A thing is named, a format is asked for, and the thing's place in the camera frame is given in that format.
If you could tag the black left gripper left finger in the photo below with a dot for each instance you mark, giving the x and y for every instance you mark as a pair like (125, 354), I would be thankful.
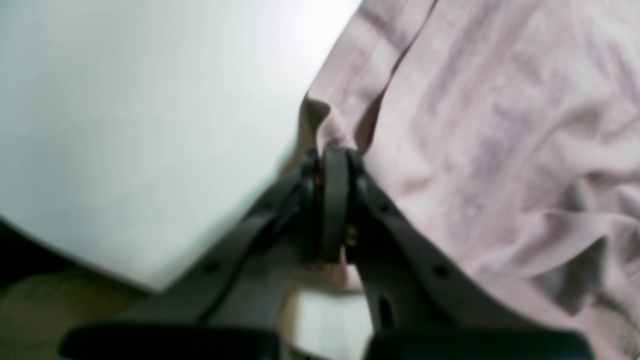
(227, 305)

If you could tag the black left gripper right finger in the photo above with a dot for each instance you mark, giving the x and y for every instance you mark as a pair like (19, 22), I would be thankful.
(422, 305)

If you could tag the mauve t-shirt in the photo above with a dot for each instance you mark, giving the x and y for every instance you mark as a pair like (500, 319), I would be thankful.
(507, 132)

